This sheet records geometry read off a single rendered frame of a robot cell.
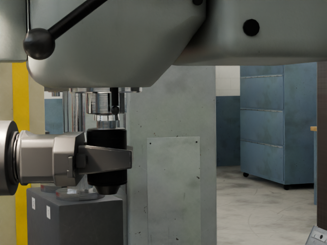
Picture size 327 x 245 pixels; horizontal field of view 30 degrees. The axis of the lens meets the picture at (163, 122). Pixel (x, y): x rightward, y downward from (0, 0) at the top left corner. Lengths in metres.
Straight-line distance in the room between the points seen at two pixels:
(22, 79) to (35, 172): 1.75
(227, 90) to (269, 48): 9.84
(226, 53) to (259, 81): 7.88
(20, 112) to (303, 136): 5.98
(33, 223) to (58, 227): 0.16
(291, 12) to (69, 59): 0.24
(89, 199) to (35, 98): 1.37
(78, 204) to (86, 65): 0.47
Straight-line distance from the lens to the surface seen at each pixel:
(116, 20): 0.63
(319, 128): 0.99
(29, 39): 0.57
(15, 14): 0.69
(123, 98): 0.71
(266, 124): 8.35
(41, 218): 1.17
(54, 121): 9.76
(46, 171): 0.69
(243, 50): 0.65
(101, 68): 0.65
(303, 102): 8.04
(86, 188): 1.11
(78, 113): 1.11
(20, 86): 2.43
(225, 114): 10.48
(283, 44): 0.66
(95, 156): 0.69
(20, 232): 2.49
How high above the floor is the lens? 1.31
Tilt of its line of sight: 3 degrees down
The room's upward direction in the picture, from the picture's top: 1 degrees counter-clockwise
